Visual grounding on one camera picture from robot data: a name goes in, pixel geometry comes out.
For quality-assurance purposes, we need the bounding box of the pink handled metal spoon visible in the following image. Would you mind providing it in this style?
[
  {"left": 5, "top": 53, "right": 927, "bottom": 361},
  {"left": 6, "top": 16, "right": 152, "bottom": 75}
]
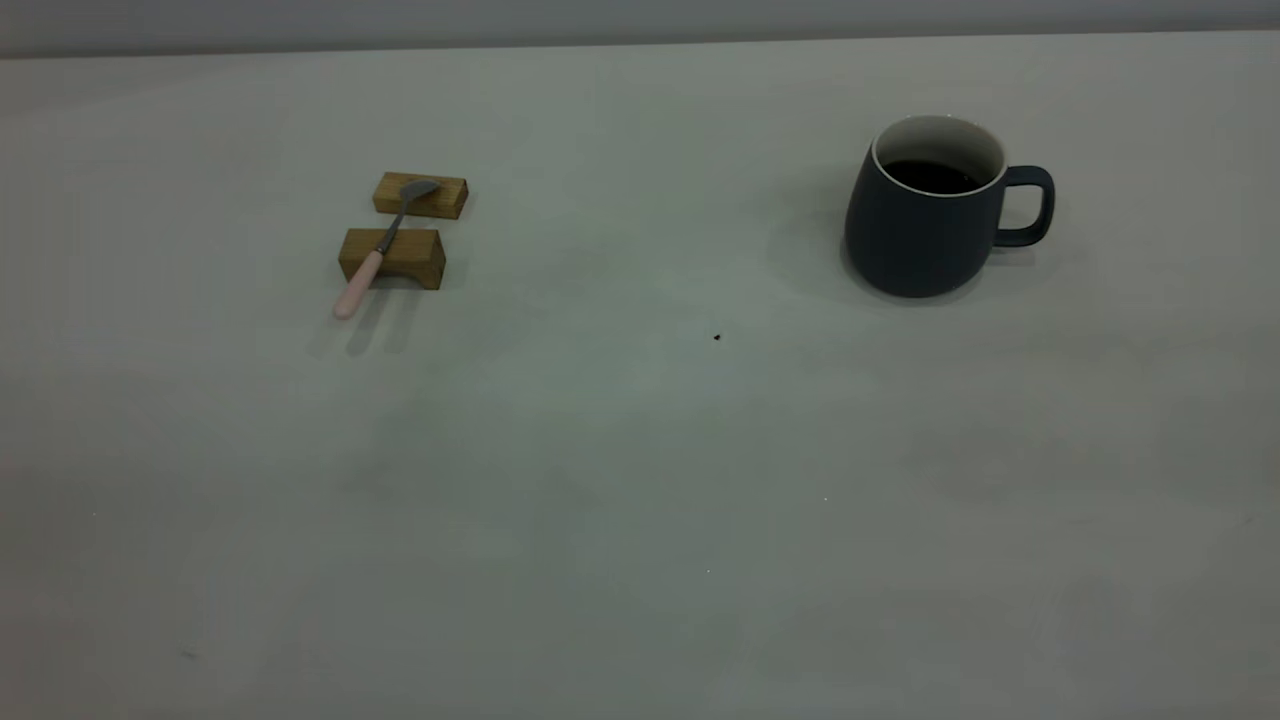
[{"left": 333, "top": 179, "right": 442, "bottom": 321}]

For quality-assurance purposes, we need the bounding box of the dark grey ceramic mug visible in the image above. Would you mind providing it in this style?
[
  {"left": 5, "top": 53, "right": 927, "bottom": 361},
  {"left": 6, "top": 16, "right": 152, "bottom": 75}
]
[{"left": 843, "top": 114, "right": 1056, "bottom": 299}]

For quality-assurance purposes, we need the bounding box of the arched wooden block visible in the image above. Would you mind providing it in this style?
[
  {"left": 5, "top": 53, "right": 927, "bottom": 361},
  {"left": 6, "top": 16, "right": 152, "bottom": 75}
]
[{"left": 338, "top": 227, "right": 446, "bottom": 291}]

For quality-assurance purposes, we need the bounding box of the flat rectangular wooden block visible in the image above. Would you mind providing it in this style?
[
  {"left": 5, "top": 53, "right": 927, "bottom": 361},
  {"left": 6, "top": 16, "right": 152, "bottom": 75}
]
[{"left": 372, "top": 171, "right": 469, "bottom": 220}]

